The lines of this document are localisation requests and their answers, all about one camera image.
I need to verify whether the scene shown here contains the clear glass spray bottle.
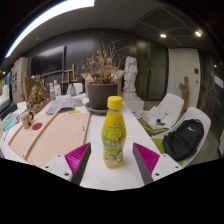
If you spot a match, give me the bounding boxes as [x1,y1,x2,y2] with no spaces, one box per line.
[68,81,78,98]

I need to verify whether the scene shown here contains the white chair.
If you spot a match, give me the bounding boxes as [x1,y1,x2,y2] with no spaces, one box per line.
[138,93,185,134]
[65,82,84,97]
[151,106,212,168]

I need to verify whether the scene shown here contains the white tall cabinet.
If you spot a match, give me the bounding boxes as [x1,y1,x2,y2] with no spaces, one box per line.
[10,57,29,104]

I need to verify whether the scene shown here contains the pale wooden board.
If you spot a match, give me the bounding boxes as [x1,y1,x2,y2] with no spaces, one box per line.
[7,112,92,168]

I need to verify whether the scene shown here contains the long white ceiling light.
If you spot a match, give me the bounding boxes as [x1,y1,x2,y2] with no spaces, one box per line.
[4,0,96,59]

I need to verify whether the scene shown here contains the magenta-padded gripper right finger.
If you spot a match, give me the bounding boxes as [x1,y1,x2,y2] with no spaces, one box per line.
[132,142,184,186]

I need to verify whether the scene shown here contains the wooden human figure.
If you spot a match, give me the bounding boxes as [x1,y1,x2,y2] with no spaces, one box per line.
[178,75,190,113]

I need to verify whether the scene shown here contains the brown carved wooden sculpture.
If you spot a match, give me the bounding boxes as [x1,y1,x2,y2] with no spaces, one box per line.
[24,75,51,114]

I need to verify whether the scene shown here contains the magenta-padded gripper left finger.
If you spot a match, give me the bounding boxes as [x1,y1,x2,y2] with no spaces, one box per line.
[42,142,92,186]

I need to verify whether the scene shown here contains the dark pot with dried plant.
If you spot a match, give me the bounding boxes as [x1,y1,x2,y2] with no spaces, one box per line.
[77,39,126,111]

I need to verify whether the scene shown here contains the black backpack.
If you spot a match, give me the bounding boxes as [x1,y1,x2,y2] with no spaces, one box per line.
[162,118,205,162]

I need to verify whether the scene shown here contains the small round tin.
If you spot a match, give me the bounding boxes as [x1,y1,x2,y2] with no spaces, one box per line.
[73,97,84,108]

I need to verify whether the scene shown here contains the small white figurine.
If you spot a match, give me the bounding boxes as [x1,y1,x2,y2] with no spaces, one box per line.
[53,79,62,98]

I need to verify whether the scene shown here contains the black desktop printer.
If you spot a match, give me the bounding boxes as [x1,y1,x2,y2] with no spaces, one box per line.
[0,101,18,121]

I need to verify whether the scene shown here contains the stack of papers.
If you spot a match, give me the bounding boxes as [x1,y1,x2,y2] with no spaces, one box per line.
[134,105,174,131]

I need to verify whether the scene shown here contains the wooden easel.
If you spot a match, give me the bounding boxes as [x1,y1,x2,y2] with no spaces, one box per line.
[60,63,78,95]

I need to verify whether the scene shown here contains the open printed newspaper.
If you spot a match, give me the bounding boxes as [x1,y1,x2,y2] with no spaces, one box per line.
[44,95,76,115]

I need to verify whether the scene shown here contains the flat round red coaster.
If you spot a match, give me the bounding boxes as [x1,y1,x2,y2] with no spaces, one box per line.
[31,122,44,131]

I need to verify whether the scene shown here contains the white stone statue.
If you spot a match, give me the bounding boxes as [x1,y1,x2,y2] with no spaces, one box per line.
[121,55,145,113]

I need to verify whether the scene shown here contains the yellow drink bottle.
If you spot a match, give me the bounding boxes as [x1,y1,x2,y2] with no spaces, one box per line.
[101,95,128,169]

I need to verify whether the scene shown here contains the grey plant saucer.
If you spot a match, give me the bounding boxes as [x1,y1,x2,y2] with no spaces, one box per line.
[84,101,109,116]

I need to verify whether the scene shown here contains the blue plastic pack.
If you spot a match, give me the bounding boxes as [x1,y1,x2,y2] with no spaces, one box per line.
[1,113,20,133]

